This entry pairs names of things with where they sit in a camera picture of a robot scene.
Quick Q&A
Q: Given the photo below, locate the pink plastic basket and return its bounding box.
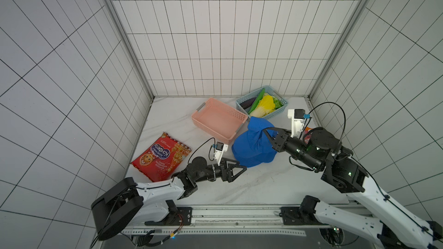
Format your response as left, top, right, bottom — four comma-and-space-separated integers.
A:
191, 98, 248, 144

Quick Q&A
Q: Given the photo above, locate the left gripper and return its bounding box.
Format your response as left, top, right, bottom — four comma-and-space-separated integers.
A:
195, 157, 246, 182

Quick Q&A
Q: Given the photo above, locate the green cucumber toy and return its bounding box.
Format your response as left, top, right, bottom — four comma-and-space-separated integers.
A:
249, 88, 265, 115

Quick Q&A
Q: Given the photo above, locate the light blue plastic basket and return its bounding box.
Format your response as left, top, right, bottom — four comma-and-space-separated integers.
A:
236, 85, 288, 119

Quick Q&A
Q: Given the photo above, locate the orange candy bag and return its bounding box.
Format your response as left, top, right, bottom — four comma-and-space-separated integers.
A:
302, 127, 312, 144

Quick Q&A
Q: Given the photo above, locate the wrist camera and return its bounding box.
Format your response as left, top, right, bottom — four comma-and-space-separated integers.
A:
287, 109, 311, 138
213, 142, 228, 165

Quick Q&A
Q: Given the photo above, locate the aluminium mounting rail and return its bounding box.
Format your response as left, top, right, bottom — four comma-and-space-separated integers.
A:
90, 203, 385, 249

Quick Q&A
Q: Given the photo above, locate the green lettuce toy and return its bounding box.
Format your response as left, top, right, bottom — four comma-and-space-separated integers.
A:
273, 98, 283, 110

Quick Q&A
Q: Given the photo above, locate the dark purple eggplant toy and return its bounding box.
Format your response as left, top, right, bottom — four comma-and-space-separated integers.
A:
240, 98, 256, 110

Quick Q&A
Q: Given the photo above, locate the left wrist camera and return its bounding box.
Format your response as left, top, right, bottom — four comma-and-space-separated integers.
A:
213, 142, 228, 165

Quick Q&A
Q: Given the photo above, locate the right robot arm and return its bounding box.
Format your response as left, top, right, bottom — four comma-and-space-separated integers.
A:
264, 127, 443, 249

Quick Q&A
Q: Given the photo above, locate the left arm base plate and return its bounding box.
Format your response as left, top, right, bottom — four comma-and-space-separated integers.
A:
151, 207, 193, 226

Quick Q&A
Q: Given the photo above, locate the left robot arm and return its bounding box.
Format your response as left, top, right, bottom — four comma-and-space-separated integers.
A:
91, 157, 247, 241

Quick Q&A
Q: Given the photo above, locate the yellow napa cabbage toy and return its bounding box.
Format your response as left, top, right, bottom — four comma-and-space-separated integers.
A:
250, 95, 275, 118

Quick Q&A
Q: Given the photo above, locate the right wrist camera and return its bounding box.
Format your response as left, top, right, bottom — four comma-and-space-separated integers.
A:
287, 109, 311, 138

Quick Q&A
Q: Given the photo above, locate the red cookie snack bag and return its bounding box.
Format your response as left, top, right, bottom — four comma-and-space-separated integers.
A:
132, 132, 192, 182

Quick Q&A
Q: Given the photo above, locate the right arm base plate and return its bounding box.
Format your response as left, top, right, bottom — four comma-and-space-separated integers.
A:
279, 206, 310, 225

